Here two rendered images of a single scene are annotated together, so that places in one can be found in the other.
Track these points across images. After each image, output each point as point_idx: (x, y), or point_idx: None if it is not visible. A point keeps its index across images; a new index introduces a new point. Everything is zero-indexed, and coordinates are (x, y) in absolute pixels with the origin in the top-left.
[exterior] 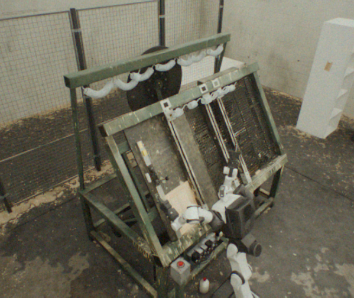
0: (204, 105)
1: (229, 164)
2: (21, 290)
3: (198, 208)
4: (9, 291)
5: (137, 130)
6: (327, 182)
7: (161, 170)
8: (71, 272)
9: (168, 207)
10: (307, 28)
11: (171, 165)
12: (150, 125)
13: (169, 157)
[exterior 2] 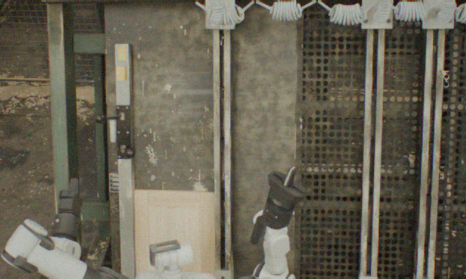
0: (366, 31)
1: (263, 209)
2: (21, 209)
3: (39, 240)
4: (11, 201)
5: (138, 20)
6: None
7: (158, 133)
8: (85, 234)
9: (61, 207)
10: None
11: (190, 134)
12: (178, 19)
13: (194, 115)
